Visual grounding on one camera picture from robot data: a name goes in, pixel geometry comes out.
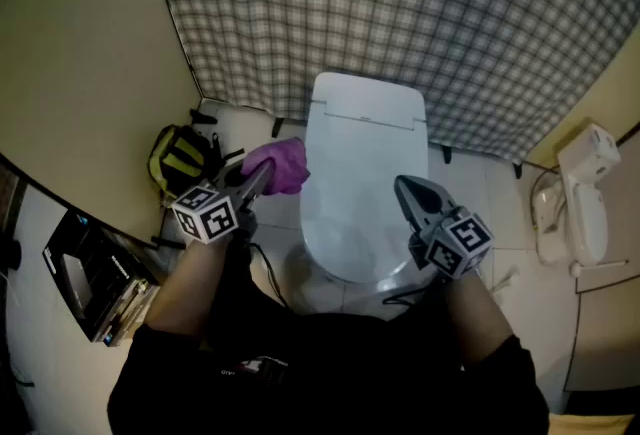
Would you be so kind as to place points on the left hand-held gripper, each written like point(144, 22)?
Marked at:
point(205, 215)

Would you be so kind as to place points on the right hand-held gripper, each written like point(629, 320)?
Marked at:
point(457, 245)

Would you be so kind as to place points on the purple cleaning cloth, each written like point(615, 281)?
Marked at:
point(285, 163)

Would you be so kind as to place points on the white smart toilet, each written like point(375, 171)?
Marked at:
point(360, 163)

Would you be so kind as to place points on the person's left forearm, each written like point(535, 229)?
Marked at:
point(185, 283)

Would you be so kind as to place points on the person's right forearm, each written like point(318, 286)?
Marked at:
point(475, 318)

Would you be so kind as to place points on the white tank toilet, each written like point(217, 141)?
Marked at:
point(590, 223)

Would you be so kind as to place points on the black curtain clip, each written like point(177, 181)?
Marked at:
point(277, 127)
point(447, 154)
point(517, 170)

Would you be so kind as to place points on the yellow and black backpack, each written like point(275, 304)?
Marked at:
point(175, 158)

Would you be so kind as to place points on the black cardboard box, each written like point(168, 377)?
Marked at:
point(90, 273)

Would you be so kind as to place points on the person's black shirt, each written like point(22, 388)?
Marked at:
point(325, 373)

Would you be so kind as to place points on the beige mat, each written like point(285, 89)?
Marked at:
point(590, 424)

